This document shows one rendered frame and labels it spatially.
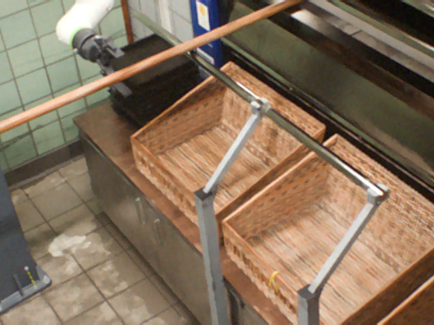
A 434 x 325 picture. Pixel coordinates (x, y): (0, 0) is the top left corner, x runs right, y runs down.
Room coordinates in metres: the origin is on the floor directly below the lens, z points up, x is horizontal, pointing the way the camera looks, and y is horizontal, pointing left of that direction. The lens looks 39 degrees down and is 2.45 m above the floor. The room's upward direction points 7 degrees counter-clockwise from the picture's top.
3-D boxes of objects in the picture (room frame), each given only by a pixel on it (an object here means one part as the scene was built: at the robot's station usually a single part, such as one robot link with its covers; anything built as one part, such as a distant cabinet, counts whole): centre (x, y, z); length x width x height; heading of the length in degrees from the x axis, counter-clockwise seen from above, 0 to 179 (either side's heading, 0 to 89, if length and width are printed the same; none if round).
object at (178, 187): (2.18, -0.04, 0.72); 0.56 x 0.49 x 0.28; 31
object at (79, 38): (2.20, 0.36, 1.19); 0.12 x 0.06 x 0.09; 120
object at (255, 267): (1.67, -0.33, 0.72); 0.56 x 0.49 x 0.28; 29
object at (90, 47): (2.14, 0.33, 1.19); 0.09 x 0.07 x 0.08; 30
